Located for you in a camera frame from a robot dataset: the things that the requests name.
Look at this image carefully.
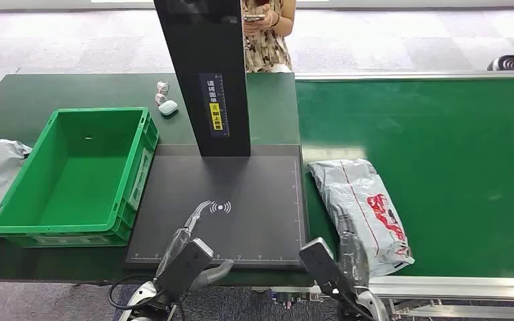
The person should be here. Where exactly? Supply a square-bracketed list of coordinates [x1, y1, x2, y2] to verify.
[241, 0, 298, 74]

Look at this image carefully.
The green conveyor belt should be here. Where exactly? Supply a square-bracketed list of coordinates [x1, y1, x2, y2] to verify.
[294, 77, 514, 279]

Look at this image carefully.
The person's left hand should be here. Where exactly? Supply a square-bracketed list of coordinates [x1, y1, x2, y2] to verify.
[259, 3, 281, 30]

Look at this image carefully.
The black cable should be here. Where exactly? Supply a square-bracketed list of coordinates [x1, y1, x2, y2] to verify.
[107, 274, 163, 311]

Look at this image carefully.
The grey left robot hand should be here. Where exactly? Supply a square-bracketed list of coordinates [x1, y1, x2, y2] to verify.
[155, 200, 236, 292]

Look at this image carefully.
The aluminium conveyor frame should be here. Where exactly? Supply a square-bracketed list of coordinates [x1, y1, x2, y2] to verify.
[256, 70, 514, 321]

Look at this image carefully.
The grey poly mailer red print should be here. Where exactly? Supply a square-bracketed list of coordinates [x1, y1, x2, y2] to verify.
[308, 158, 416, 279]

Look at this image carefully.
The black scanner column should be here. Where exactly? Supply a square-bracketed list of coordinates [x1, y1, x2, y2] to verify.
[153, 0, 252, 158]

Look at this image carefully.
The dark green table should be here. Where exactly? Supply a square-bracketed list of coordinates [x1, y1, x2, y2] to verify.
[0, 72, 314, 287]

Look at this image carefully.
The green plastic crate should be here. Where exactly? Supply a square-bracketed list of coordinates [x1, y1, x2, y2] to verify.
[0, 107, 161, 248]

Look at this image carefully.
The ruler label with yellow sticker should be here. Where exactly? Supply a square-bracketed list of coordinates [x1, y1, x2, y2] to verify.
[197, 73, 230, 138]

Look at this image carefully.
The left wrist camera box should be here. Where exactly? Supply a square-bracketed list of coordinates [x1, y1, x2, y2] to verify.
[155, 238, 214, 302]

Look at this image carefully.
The white earbuds case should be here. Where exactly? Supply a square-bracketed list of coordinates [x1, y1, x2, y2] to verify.
[158, 100, 179, 116]

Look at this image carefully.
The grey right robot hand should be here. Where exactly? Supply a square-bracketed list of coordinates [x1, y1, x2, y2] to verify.
[337, 230, 371, 290]

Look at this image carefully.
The person's right hand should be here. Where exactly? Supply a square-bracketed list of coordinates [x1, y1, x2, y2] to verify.
[242, 20, 265, 37]

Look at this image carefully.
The black scanner base plate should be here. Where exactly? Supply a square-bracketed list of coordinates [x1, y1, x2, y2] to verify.
[122, 144, 310, 272]

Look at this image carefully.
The conveyor connector panel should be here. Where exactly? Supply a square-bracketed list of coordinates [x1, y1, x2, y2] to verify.
[268, 288, 325, 310]

